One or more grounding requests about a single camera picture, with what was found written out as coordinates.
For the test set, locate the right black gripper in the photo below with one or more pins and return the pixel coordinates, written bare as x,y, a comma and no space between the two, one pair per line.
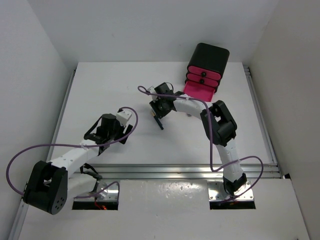
160,114

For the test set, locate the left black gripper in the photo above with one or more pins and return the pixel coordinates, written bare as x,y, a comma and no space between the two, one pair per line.
121,128

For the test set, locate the light blue black pen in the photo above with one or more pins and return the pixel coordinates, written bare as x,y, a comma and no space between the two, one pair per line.
159,122

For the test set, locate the black drawer cabinet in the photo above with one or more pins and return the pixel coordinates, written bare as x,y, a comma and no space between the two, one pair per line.
210,57

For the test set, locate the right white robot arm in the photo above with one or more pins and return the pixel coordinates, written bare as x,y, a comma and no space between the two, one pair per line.
218,123

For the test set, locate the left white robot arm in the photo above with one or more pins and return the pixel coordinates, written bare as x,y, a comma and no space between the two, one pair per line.
52,183

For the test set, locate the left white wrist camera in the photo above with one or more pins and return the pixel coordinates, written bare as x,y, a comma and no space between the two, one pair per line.
123,117

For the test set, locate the aluminium frame rail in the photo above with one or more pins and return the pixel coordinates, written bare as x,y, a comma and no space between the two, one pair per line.
179,171

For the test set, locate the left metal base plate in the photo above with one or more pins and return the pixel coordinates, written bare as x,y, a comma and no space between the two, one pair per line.
104,190

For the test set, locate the metal base plate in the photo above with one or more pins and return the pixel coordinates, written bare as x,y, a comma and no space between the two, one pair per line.
217,193
104,190

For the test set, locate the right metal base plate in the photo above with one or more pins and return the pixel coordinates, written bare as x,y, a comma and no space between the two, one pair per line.
217,193

